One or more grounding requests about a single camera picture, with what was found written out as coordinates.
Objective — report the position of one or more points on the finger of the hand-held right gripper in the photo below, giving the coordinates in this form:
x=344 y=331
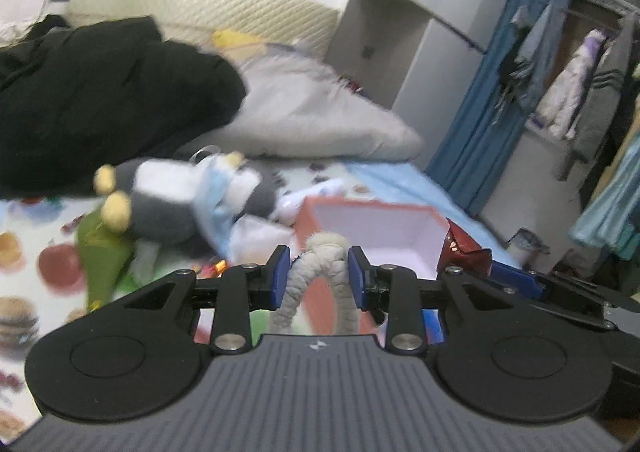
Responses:
x=517 y=279

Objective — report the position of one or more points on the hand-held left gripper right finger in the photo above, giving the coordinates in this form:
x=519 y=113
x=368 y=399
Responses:
x=357 y=282

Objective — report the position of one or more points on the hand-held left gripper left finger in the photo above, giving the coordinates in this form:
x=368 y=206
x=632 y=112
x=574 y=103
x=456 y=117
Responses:
x=280 y=279

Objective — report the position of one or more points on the orange cardboard box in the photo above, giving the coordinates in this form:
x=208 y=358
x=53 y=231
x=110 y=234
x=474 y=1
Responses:
x=380 y=232

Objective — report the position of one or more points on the dark red foil packet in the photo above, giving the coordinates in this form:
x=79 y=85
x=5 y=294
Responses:
x=462 y=257

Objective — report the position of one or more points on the small trash bin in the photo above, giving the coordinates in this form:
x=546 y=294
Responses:
x=525 y=241

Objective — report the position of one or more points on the teal hanging garment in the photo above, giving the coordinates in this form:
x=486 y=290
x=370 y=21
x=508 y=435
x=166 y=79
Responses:
x=610 y=212

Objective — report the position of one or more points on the grey penguin plush toy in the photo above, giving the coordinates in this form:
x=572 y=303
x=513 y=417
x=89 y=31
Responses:
x=160 y=217

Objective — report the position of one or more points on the blue curtain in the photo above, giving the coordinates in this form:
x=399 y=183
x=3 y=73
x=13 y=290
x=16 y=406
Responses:
x=480 y=122

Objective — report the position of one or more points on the grey quilt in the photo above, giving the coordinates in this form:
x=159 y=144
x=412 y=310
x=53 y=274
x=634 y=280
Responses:
x=310 y=112

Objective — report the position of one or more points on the white puffy jacket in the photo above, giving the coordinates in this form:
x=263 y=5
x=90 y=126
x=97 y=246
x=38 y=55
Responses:
x=570 y=87

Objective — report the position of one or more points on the white wardrobe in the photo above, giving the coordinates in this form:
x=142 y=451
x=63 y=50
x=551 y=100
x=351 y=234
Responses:
x=450 y=82

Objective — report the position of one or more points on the pale blue hanging garment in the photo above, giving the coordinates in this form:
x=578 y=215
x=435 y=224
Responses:
x=537 y=42

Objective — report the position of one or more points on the black jacket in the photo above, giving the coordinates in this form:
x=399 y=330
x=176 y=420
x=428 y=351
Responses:
x=100 y=97

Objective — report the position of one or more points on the cream padded headboard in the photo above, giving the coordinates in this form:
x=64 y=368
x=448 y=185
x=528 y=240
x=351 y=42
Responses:
x=200 y=2

